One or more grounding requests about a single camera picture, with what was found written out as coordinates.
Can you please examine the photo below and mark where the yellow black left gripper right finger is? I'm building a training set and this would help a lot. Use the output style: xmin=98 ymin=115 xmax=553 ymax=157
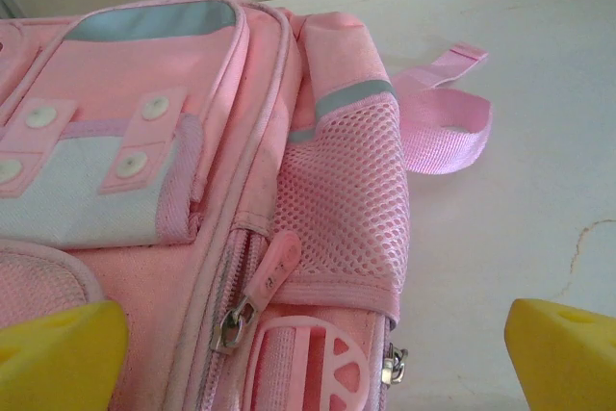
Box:
xmin=503 ymin=297 xmax=616 ymax=411

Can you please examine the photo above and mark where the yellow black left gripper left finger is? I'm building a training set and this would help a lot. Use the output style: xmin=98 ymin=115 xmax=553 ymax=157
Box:
xmin=0 ymin=298 xmax=131 ymax=411

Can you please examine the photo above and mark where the pink student backpack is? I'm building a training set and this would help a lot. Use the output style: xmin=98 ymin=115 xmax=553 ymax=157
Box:
xmin=0 ymin=0 xmax=495 ymax=411

